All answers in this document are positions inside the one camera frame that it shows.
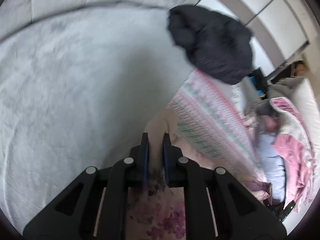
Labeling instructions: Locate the pink floral beige garment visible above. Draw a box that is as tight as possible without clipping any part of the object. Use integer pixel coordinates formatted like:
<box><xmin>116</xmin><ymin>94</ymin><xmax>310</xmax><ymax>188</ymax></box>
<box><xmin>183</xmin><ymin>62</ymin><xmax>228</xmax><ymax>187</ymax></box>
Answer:
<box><xmin>126</xmin><ymin>109</ymin><xmax>185</xmax><ymax>239</ymax></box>

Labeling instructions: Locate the pink striped knit garment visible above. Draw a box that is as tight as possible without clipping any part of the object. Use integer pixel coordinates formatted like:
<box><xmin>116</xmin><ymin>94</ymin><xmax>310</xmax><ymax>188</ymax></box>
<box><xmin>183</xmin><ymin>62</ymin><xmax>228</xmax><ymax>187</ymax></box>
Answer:
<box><xmin>168</xmin><ymin>70</ymin><xmax>266</xmax><ymax>181</ymax></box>

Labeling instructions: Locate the grey fleece bed cover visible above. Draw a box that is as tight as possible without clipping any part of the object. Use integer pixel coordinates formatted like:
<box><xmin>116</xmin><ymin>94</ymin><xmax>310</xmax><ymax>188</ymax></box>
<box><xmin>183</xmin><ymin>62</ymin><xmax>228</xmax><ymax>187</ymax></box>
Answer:
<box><xmin>1</xmin><ymin>7</ymin><xmax>192</xmax><ymax>232</ymax></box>

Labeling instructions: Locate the light blue garment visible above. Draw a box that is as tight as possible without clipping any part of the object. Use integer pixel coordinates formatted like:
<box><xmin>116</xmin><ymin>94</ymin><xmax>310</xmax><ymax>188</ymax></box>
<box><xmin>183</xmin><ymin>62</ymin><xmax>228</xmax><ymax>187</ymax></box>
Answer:
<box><xmin>256</xmin><ymin>133</ymin><xmax>286</xmax><ymax>204</ymax></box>

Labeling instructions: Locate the pink white floral blanket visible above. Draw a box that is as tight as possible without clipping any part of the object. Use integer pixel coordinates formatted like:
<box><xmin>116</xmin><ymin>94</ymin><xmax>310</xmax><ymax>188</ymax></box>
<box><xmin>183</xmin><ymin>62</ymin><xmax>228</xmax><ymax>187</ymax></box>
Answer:
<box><xmin>270</xmin><ymin>97</ymin><xmax>315</xmax><ymax>212</ymax></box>

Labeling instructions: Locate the black puffy jacket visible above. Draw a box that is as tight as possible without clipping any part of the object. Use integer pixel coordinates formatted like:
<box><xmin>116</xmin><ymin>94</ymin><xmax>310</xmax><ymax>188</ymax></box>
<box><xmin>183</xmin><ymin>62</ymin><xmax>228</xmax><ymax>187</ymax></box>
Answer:
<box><xmin>168</xmin><ymin>5</ymin><xmax>253</xmax><ymax>85</ymax></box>

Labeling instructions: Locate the white folded duvet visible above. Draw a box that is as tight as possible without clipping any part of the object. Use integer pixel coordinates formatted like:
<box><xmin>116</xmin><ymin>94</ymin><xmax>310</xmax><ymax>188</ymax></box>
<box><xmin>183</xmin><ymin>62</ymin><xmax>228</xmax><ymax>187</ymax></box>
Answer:
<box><xmin>267</xmin><ymin>76</ymin><xmax>317</xmax><ymax>143</ymax></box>

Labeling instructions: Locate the white sliding door wardrobe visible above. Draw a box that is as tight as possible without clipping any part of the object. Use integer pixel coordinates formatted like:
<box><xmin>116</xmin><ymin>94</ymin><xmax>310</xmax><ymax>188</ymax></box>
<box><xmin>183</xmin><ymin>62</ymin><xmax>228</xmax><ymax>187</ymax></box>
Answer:
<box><xmin>198</xmin><ymin>0</ymin><xmax>309</xmax><ymax>76</ymax></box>

